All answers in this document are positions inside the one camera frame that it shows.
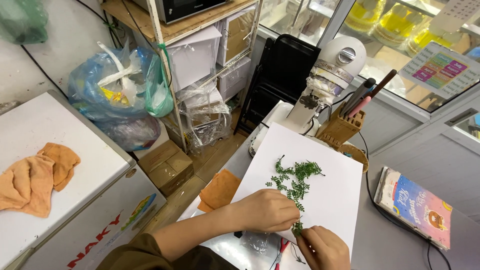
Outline red handled pliers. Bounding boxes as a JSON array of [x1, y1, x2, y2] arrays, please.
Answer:
[[273, 237, 290, 270]]

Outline silver microwave oven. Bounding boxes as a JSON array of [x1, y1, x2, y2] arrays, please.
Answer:
[[133, 0, 230, 25]]

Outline blue plastic bag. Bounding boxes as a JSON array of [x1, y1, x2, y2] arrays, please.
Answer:
[[67, 42, 158, 122]]

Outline pink handled knife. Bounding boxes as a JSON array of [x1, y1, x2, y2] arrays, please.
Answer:
[[347, 96, 372, 119]]

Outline colourful notebook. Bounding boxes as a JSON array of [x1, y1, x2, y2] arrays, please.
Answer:
[[374, 166, 454, 251]]

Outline white paper sheet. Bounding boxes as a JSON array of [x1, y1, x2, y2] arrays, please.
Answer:
[[230, 122, 364, 259]]

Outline person's right hand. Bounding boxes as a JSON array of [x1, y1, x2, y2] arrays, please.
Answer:
[[296, 225, 352, 270]]

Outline black folding chair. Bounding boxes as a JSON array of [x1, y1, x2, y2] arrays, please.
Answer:
[[233, 34, 322, 136]]

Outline wooden knife block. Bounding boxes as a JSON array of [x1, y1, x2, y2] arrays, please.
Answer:
[[315, 103, 367, 150]]

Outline person's left hand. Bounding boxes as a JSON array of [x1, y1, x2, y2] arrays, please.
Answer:
[[235, 188, 301, 233]]

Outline black wall cable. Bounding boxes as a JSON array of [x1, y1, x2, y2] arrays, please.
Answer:
[[20, 44, 69, 100]]

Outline translucent green bag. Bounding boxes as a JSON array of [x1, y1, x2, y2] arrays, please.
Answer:
[[0, 0, 49, 45]]

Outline brown handled knife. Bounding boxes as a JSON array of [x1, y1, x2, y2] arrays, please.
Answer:
[[365, 69, 398, 100]]

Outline orange cloth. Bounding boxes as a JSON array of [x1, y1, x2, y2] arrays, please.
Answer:
[[197, 169, 242, 214], [0, 142, 82, 219]]

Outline thin black wire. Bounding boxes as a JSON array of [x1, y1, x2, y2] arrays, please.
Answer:
[[290, 243, 307, 265]]

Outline white chest freezer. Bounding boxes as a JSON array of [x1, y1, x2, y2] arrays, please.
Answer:
[[0, 90, 167, 270]]

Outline colourful calendar sheet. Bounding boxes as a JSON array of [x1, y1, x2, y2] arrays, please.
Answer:
[[398, 41, 480, 100]]

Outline large green leafy branch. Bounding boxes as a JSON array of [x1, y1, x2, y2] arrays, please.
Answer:
[[265, 155, 326, 203]]

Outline white metal shelf rack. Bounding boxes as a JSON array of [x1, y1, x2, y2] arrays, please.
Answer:
[[100, 0, 263, 152]]

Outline small green leafy sprig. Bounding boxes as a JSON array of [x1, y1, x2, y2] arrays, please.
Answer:
[[289, 200, 305, 237]]

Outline black power cable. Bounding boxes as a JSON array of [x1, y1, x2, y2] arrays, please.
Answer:
[[358, 130, 452, 270]]

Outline crumpled clear plastic wrap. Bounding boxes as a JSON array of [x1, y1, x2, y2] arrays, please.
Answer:
[[240, 230, 271, 256]]

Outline white stand mixer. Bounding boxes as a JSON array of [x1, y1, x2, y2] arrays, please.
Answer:
[[248, 35, 367, 157]]

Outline grey handled knife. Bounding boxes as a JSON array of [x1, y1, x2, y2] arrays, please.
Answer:
[[339, 77, 377, 117]]

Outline glass display case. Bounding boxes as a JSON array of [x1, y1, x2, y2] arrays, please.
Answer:
[[258, 0, 480, 122]]

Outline green plastic bag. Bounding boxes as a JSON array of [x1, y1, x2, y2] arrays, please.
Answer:
[[144, 44, 175, 118]]

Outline woven wicker basket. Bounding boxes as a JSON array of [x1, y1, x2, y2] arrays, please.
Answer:
[[337, 143, 370, 174]]

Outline brown cardboard box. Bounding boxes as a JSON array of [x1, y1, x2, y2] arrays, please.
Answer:
[[138, 139, 195, 197]]

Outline yellow cake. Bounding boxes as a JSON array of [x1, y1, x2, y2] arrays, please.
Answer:
[[344, 0, 388, 34], [372, 3, 425, 48], [406, 22, 464, 58]]

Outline person's olive sleeve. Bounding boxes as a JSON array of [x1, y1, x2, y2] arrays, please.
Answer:
[[95, 232, 241, 270]]

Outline clear plastic bag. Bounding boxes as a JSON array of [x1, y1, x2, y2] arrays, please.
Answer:
[[94, 114, 163, 152]]

